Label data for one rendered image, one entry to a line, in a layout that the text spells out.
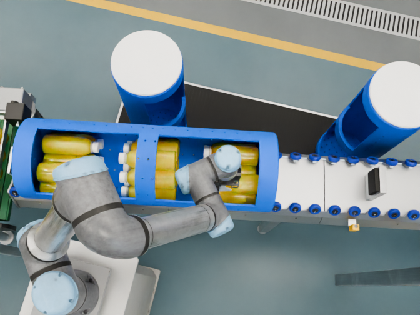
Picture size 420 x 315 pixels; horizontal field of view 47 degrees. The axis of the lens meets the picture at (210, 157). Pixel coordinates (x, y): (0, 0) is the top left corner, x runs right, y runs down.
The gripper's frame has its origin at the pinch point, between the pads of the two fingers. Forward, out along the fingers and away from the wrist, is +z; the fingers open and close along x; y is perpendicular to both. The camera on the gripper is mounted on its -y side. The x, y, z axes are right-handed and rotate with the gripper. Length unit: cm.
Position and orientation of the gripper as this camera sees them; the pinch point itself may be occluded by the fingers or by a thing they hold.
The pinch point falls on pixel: (215, 182)
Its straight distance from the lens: 169.6
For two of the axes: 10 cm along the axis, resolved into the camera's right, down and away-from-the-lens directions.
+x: 0.5, -9.6, 2.6
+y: 10.0, 0.6, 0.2
